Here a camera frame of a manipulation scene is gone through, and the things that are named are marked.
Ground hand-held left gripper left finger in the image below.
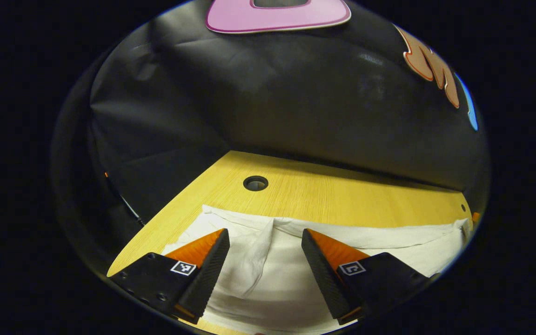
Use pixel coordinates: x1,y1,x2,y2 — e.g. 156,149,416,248
110,228,230,325

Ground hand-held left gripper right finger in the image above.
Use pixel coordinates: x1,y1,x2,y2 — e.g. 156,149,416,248
301,228,429,325

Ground white jeans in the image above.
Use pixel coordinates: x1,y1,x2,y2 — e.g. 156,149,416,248
162,205,471,334

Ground black backdrop cloth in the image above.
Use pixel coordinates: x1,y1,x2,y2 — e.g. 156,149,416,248
52,0,491,242

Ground thin black cable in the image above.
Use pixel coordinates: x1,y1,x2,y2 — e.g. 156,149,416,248
104,171,146,227

